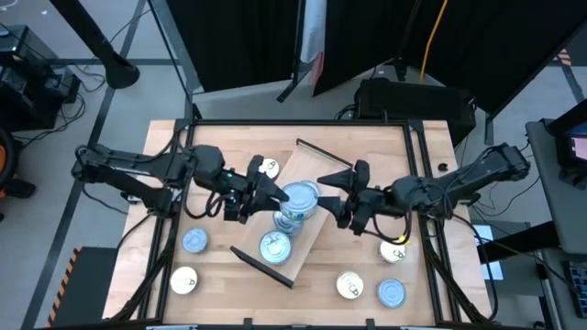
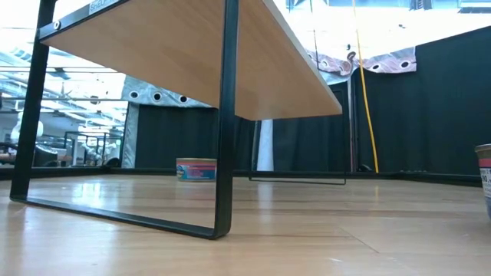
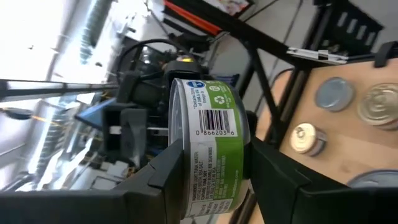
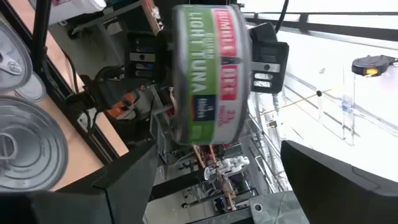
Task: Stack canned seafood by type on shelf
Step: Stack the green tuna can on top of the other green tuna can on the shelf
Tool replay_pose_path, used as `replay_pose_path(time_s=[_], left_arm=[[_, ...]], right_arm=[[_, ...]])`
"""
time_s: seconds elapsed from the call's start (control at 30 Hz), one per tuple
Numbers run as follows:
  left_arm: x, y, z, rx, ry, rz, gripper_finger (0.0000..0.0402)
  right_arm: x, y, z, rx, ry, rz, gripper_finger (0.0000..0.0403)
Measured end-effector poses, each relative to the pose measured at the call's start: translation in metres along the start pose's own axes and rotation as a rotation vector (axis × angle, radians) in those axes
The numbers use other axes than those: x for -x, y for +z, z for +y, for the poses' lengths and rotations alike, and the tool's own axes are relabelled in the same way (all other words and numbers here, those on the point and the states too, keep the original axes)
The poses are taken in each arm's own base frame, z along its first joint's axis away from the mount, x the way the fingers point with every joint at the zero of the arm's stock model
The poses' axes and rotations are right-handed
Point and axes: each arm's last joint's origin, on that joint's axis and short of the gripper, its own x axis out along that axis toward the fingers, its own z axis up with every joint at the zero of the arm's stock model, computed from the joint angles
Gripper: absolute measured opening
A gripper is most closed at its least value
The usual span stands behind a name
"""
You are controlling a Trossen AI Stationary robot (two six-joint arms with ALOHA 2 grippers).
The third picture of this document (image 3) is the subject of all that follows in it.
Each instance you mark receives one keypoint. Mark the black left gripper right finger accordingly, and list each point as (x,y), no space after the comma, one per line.
(311,205)

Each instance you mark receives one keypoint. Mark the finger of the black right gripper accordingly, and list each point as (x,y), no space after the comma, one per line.
(133,133)

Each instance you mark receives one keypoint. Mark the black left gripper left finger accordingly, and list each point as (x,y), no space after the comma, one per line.
(93,205)

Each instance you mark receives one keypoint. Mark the green label tuna can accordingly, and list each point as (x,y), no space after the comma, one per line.
(214,124)

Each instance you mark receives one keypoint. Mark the gold lid can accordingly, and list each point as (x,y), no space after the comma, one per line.
(379,105)
(306,138)

